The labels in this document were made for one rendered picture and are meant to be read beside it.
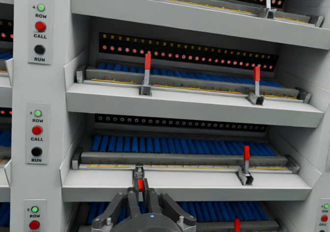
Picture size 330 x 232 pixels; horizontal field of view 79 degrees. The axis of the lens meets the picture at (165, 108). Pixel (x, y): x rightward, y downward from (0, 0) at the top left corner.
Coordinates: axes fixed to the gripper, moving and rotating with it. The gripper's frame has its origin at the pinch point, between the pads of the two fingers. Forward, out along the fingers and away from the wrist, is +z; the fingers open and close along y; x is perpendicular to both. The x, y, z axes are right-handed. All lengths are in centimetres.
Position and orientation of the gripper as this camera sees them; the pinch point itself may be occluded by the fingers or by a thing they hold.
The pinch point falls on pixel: (140, 191)
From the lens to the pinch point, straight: 40.7
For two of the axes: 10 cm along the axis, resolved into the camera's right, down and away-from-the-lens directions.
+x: 0.7, -10.0, 0.6
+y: 9.8, 0.8, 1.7
